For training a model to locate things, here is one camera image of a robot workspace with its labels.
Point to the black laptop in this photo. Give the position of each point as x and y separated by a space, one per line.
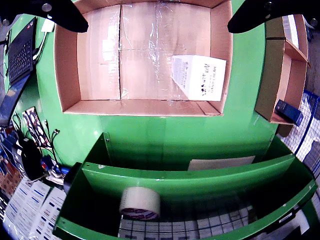
21 57

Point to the open brown cardboard box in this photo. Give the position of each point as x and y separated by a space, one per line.
303 37
267 95

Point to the small blue red device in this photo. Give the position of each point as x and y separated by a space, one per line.
47 162

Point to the dark blue product box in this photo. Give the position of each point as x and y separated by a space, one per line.
288 112

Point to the shallow cardboard tray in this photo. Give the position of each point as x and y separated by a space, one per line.
140 75

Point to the white paper sheet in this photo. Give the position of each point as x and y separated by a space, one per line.
220 163

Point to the beige tape roll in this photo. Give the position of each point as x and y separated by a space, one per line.
140 200

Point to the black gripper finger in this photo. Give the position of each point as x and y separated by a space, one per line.
67 17
252 17

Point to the black white patterned sheet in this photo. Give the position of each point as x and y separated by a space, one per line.
35 127

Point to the white grey printed carton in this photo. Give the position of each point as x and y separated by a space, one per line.
291 30

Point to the green metal shelf unit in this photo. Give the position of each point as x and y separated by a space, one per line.
175 180

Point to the white hand cream box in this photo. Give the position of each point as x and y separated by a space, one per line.
205 77

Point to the black pouch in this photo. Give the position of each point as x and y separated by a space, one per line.
31 160

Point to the small white paper tag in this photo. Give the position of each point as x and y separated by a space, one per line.
48 25

